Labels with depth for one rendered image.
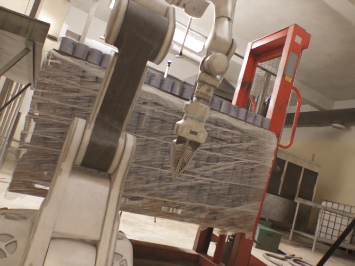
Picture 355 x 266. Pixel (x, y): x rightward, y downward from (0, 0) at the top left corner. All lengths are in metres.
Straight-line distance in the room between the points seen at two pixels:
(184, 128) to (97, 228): 0.41
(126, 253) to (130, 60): 0.73
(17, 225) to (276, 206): 8.30
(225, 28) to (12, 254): 1.00
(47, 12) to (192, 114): 3.46
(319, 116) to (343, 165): 1.77
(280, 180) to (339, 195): 2.55
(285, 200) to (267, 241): 4.71
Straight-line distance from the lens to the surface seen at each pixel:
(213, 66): 0.92
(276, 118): 2.38
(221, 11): 1.05
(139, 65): 0.99
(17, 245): 1.19
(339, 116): 10.77
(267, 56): 2.93
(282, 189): 9.14
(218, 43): 0.95
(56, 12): 4.23
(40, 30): 1.52
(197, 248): 2.79
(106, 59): 1.61
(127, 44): 0.98
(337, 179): 11.16
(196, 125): 0.91
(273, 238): 4.75
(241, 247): 2.31
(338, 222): 9.02
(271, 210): 9.01
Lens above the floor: 0.68
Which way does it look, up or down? 7 degrees up
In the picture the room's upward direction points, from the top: 16 degrees clockwise
